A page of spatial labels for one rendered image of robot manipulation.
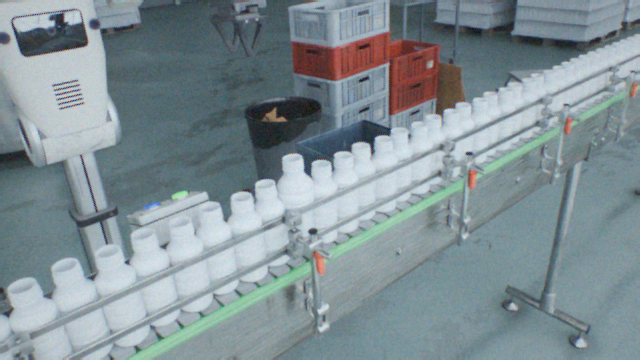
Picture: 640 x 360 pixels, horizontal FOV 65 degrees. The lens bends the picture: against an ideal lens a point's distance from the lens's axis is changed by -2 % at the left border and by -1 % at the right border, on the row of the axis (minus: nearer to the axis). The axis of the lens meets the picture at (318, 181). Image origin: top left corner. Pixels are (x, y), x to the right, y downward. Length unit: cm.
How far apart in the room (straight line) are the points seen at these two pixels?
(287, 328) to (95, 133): 68
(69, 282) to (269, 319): 37
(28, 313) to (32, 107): 63
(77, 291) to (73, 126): 61
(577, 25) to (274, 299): 670
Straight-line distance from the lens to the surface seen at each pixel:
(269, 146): 283
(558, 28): 748
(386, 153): 107
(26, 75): 128
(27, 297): 78
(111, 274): 80
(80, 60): 131
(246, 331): 95
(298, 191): 92
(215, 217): 85
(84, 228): 147
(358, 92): 354
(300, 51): 351
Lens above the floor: 157
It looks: 27 degrees down
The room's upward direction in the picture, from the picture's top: 3 degrees counter-clockwise
